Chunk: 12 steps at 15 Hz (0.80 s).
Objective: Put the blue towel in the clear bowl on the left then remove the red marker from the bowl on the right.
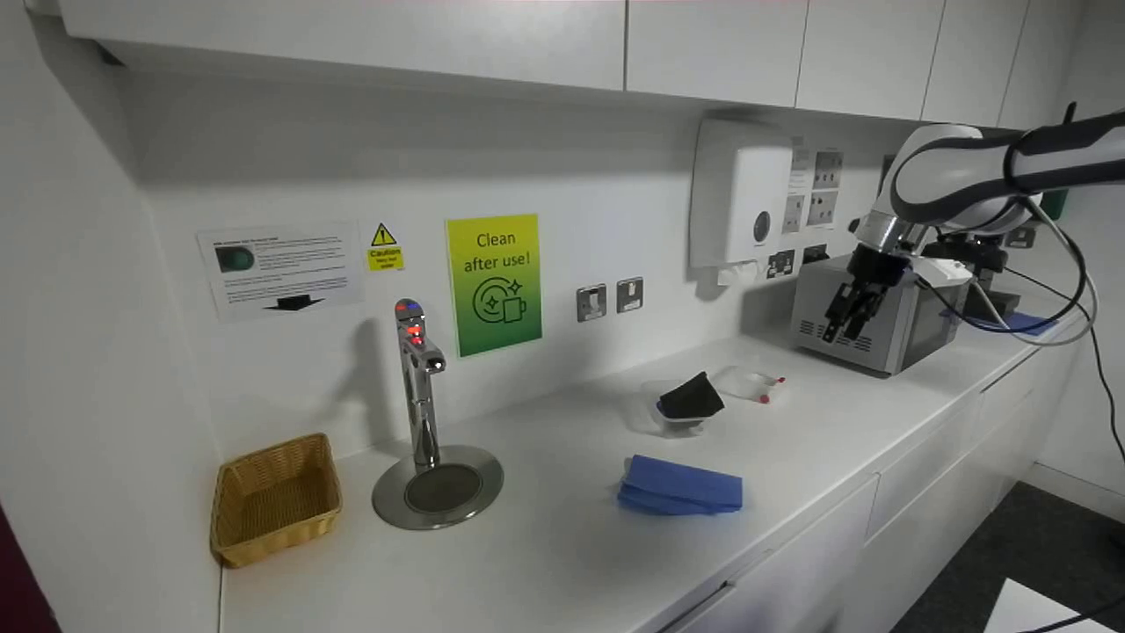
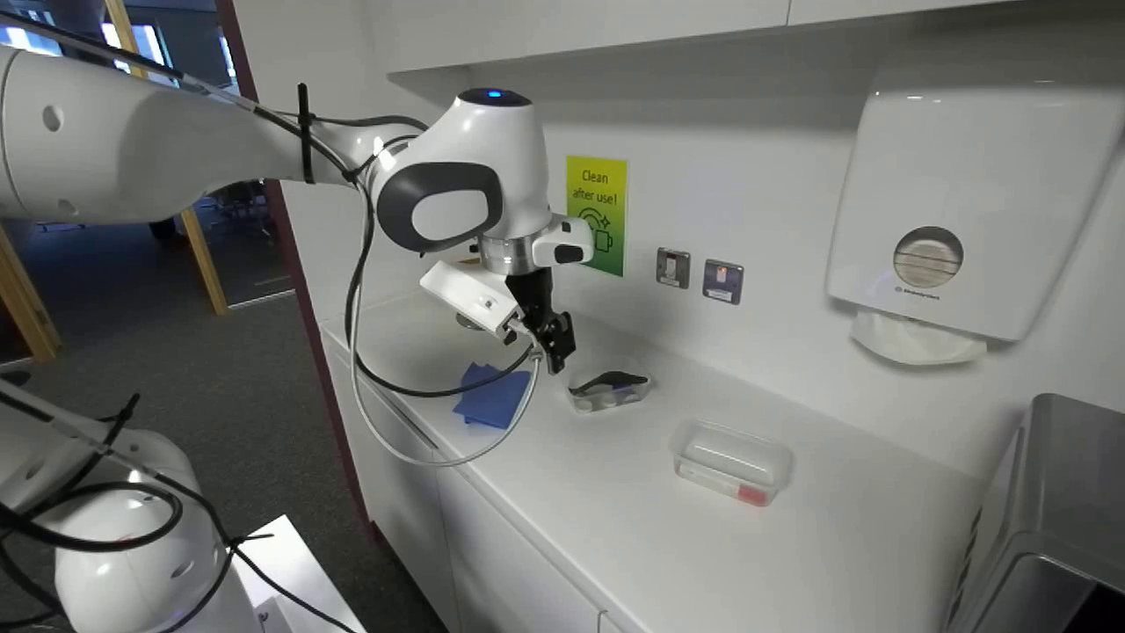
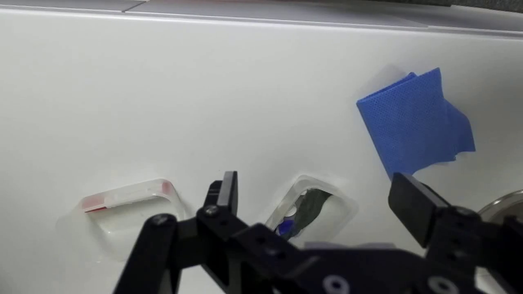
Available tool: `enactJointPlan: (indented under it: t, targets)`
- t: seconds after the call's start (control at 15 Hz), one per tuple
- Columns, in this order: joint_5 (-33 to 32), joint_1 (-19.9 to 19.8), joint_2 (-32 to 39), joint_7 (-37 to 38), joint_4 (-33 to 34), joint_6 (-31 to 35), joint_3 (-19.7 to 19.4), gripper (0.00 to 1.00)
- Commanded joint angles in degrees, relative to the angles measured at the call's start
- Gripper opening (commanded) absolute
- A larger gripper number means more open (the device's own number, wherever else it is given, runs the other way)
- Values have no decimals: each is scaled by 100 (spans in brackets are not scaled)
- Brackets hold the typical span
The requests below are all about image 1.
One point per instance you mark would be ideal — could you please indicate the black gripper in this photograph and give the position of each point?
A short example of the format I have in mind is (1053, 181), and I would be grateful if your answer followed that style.
(882, 258)

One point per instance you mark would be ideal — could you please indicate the red marker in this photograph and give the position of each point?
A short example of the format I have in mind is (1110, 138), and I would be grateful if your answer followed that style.
(773, 388)

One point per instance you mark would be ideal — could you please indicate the blue towel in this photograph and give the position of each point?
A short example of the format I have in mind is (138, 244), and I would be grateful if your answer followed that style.
(680, 488)

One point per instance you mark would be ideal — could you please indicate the white paper towel dispenser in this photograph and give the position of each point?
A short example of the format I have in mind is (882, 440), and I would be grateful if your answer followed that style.
(740, 199)

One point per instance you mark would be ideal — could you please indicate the grey metal appliance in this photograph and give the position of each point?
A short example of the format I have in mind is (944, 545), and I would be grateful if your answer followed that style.
(908, 335)

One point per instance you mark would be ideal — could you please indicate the clear rectangular container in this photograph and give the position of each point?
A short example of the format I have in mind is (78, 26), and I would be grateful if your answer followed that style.
(740, 382)

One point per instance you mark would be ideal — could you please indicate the flat blue item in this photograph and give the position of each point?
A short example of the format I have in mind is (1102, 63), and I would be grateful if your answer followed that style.
(1020, 325)

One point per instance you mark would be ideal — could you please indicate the white base cabinets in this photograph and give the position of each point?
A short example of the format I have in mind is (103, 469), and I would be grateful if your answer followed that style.
(937, 503)

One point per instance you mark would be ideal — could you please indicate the white floor plate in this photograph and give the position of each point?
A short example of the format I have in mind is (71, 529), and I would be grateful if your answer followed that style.
(1039, 610)

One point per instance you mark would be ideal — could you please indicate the green yellow cleaning poster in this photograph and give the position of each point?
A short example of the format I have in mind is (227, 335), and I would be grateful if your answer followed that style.
(494, 281)

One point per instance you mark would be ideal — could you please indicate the chrome water tap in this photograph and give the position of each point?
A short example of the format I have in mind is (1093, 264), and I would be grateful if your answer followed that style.
(421, 397)

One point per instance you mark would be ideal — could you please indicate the yellow warning sign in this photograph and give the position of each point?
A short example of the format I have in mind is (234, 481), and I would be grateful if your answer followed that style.
(386, 247)

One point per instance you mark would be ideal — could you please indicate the white instruction sign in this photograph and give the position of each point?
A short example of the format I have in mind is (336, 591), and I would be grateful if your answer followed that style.
(282, 267)

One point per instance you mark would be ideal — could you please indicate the wicker basket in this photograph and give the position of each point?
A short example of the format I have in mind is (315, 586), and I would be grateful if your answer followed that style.
(275, 496)

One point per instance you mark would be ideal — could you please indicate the white wall notices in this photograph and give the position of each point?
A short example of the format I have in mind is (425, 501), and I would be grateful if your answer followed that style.
(815, 186)

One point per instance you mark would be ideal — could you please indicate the silver wall socket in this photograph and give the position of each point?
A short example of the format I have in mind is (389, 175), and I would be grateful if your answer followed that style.
(592, 304)
(630, 293)

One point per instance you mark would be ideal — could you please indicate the white wall cabinets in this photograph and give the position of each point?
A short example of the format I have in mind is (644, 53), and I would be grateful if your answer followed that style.
(471, 41)

